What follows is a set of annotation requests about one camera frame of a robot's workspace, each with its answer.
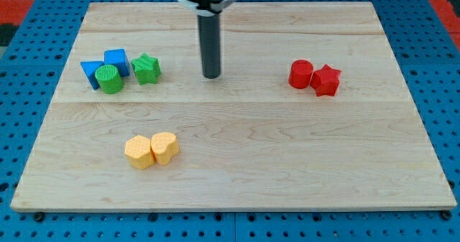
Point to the red star block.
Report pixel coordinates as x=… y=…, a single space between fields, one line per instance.
x=326 y=81

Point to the green star block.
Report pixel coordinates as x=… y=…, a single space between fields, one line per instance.
x=146 y=69

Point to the yellow heart block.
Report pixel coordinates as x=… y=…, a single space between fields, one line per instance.
x=164 y=146

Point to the blue triangle block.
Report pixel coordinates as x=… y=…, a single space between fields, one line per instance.
x=89 y=68

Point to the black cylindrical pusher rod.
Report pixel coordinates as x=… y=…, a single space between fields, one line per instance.
x=210 y=45

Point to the green cylinder block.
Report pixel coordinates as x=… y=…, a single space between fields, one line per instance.
x=109 y=79

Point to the yellow hexagon block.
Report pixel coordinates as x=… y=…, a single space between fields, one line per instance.
x=139 y=153

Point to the red cylinder block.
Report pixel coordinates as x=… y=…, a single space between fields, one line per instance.
x=301 y=72

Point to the blue cube block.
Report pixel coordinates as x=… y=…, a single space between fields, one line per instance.
x=119 y=59

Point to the wooden board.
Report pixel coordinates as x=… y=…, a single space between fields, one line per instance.
x=249 y=141

